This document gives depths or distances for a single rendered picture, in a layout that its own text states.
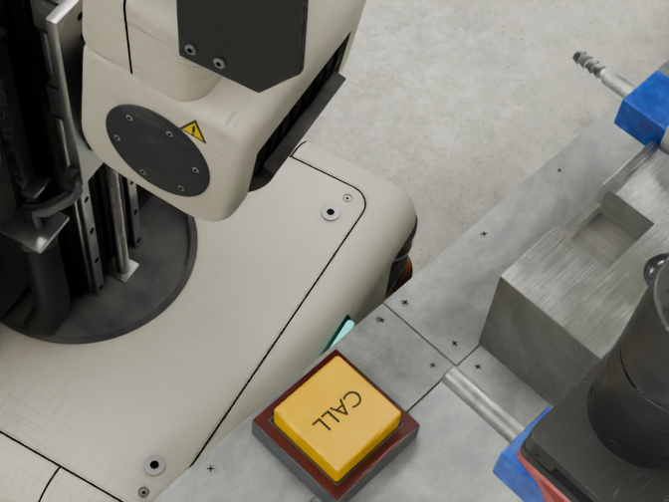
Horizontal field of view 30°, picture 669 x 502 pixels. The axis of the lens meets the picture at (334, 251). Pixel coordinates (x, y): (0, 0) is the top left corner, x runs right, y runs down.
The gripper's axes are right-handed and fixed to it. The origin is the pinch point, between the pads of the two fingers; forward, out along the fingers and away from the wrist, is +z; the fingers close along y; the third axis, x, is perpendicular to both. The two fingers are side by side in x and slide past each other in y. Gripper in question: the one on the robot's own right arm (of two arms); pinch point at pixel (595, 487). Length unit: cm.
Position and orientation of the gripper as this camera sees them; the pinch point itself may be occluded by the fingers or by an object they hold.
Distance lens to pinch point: 69.3
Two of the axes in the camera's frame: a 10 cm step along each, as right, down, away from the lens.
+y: 7.1, -5.6, 4.4
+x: -7.0, -6.3, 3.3
